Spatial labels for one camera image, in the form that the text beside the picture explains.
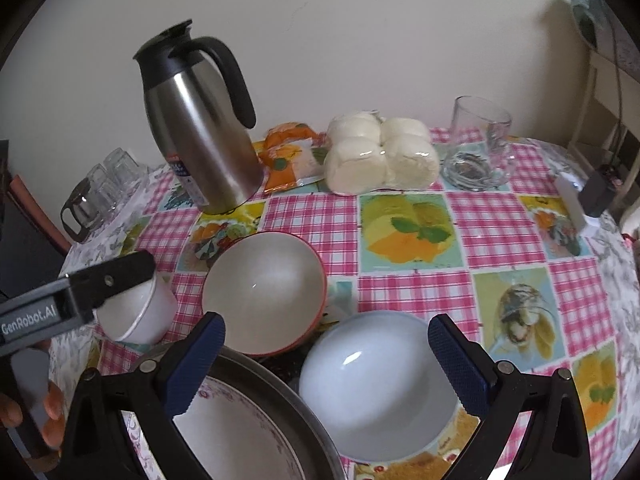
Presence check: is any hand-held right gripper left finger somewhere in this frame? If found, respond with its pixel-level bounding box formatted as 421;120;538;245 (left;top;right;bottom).
59;311;227;480

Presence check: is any person's left hand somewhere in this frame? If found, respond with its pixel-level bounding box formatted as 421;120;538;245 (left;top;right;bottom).
0;382;67;451

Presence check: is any white cup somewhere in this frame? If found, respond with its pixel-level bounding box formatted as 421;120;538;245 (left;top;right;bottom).
96;272;179;346

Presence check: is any strawberry print bowl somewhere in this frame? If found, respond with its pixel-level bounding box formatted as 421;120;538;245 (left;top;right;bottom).
201;230;328;357

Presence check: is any black charger adapter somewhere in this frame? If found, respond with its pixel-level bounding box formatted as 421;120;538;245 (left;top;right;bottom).
580;164;623;218

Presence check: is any light blue bowl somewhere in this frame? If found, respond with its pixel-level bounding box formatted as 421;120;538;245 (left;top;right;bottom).
298;310;463;463

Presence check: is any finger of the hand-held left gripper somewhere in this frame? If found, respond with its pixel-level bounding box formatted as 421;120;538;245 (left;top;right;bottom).
59;250;157;311

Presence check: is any small clear glass cup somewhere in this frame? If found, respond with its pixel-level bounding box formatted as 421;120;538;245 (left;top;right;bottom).
115;157;151;197
102;147;136;181
87;165;121;201

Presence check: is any clear glass mug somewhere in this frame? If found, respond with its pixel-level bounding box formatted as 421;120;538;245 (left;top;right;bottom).
440;96;518;192

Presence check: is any floral cloth bundle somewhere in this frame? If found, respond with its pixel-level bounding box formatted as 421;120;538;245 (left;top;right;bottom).
570;0;640;76

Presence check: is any stainless steel pan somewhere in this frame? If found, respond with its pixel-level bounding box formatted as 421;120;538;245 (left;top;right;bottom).
135;342;346;480

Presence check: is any stainless steel thermos jug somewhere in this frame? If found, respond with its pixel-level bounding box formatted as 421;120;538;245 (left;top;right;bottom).
132;20;266;216

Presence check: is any pink checked tablecloth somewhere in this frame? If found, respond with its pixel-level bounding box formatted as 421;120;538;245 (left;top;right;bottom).
95;127;631;480

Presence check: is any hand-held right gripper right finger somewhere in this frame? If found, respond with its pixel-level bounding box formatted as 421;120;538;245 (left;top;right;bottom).
427;314;593;480

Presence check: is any black cable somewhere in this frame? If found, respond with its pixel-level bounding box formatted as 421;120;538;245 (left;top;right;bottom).
602;5;626;168

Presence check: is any orange snack packet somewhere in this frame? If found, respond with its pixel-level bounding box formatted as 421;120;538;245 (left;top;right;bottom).
257;122;328;194

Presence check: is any glass pot with dark handle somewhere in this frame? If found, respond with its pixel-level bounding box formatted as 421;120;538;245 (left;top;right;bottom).
60;177;118;241

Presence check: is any bag of steamed buns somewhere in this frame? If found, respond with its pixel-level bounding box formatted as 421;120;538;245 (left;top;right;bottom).
323;110;441;196

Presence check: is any floral rim round plate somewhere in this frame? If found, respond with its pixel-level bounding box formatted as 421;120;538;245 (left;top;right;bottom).
172;377;307;480

